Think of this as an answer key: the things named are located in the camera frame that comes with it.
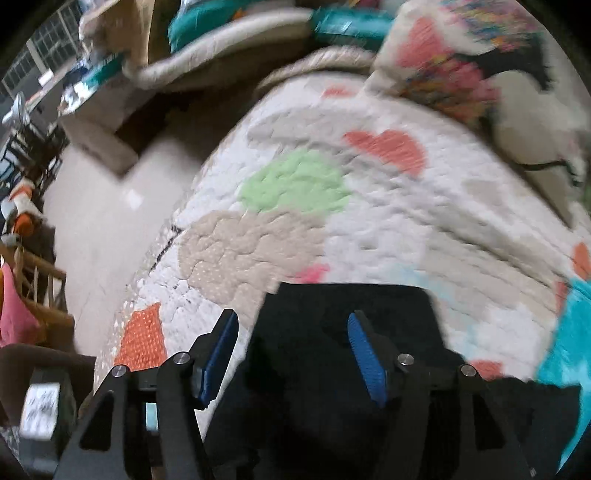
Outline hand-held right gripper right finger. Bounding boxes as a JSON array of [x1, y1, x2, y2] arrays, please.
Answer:
[[346, 311, 533, 480]]

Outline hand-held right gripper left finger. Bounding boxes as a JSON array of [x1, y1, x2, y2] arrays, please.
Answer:
[[54, 308, 241, 480]]

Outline black pants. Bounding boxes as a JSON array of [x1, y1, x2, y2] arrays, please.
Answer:
[[203, 281, 583, 480]]

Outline pink cloth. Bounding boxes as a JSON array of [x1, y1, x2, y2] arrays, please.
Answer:
[[0, 263, 43, 348]]

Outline wooden chair with pink cloth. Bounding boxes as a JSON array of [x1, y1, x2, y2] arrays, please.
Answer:
[[0, 240, 75, 347]]

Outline white patchwork quilted bedspread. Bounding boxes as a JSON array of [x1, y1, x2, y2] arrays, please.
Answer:
[[92, 46, 591, 418]]

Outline orange and white toy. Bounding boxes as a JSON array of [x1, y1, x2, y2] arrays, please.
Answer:
[[0, 180, 44, 238]]

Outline turquoise fluffy cloth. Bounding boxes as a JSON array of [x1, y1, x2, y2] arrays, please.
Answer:
[[536, 277, 591, 472]]

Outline beige bedside cabinet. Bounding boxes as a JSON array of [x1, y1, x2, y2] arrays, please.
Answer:
[[59, 85, 160, 176]]

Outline black metal chair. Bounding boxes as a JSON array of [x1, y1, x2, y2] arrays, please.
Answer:
[[0, 106, 70, 195]]

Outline colourful printed pillow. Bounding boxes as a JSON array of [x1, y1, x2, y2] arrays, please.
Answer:
[[369, 0, 591, 227]]

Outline beige rolled duvet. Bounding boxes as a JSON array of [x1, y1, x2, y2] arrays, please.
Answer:
[[78, 0, 324, 90]]

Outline teal cloth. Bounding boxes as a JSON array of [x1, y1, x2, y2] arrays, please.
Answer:
[[167, 0, 245, 52]]

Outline teal packet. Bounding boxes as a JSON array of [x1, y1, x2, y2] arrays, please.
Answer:
[[308, 6, 399, 51]]

